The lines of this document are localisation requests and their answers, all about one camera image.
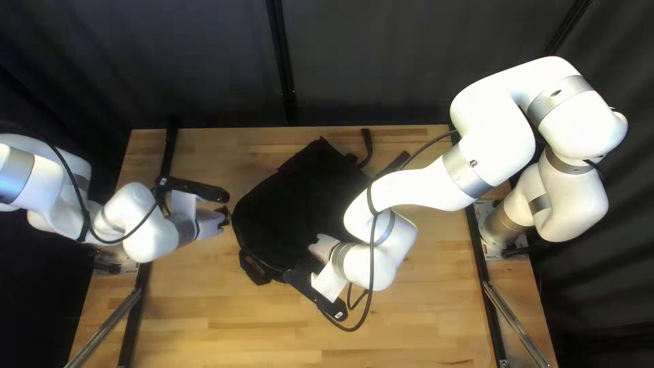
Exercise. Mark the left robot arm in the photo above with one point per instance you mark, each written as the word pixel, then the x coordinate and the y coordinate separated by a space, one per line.
pixel 138 220

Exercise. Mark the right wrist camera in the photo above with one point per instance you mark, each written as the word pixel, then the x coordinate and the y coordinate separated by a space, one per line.
pixel 327 307

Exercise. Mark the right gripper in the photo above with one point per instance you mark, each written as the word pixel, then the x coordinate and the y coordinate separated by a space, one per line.
pixel 324 248

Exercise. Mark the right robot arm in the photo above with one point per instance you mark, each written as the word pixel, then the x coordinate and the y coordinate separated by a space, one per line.
pixel 490 133

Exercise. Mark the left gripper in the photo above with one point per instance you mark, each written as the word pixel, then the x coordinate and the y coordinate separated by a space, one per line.
pixel 209 223

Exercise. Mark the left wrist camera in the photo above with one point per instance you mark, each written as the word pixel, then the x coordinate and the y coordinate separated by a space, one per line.
pixel 199 189

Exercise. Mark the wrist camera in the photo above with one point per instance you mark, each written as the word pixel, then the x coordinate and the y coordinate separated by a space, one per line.
pixel 199 189
pixel 327 307

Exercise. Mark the black backpack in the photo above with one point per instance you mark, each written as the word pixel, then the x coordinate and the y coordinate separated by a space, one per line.
pixel 296 204

